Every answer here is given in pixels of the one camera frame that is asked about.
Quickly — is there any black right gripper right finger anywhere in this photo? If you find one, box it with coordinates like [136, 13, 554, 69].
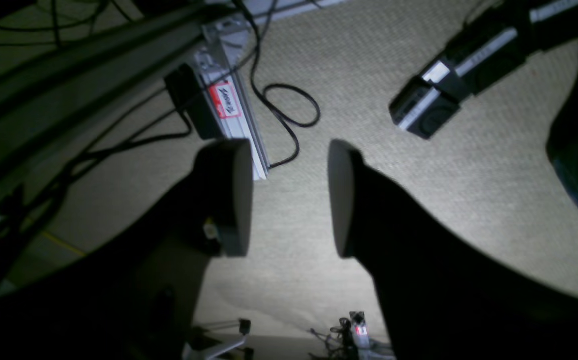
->
[327, 139, 578, 360]

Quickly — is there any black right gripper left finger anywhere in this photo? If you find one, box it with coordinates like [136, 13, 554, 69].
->
[0, 140, 253, 360]

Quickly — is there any aluminium frame rail with label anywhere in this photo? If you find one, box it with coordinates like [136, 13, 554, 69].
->
[188, 14, 270, 181]

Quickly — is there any black looped cable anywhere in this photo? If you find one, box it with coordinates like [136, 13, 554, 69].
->
[234, 0, 321, 170]

